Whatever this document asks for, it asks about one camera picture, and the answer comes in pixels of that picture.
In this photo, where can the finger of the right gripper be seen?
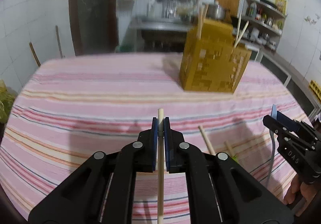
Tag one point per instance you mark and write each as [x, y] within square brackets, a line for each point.
[289, 124]
[274, 112]

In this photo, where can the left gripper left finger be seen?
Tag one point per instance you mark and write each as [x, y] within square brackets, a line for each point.
[153, 143]

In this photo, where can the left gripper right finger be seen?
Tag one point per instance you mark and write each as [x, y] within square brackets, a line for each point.
[169, 146]

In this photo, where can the wooden chopstick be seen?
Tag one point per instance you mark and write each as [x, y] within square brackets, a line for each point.
[206, 140]
[230, 149]
[160, 202]

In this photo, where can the right hand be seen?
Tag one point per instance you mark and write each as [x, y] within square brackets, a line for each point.
[307, 191]

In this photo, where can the chopstick in holder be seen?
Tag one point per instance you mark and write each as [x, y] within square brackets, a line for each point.
[240, 35]
[205, 9]
[239, 25]
[199, 24]

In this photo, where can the yellow perforated utensil holder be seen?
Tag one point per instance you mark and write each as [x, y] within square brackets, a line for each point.
[210, 61]

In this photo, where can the pink striped table cloth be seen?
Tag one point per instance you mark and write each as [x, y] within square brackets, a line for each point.
[71, 108]

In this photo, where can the corner shelf rack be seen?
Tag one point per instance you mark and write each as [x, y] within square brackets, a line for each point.
[265, 23]

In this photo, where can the stainless steel cooking pot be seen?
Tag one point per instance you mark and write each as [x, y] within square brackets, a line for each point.
[216, 12]

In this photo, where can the wooden stick leaning right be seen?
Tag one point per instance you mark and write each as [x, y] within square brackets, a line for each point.
[59, 43]

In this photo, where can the wooden stick leaning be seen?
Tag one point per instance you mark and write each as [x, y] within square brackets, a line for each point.
[59, 43]
[34, 54]

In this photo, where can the wooden stick leaning left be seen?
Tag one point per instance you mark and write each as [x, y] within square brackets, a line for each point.
[34, 54]

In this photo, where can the yellow plastic bag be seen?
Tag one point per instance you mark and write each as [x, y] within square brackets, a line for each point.
[6, 102]

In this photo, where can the green frog handle spoon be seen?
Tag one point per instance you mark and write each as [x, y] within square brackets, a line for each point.
[235, 158]

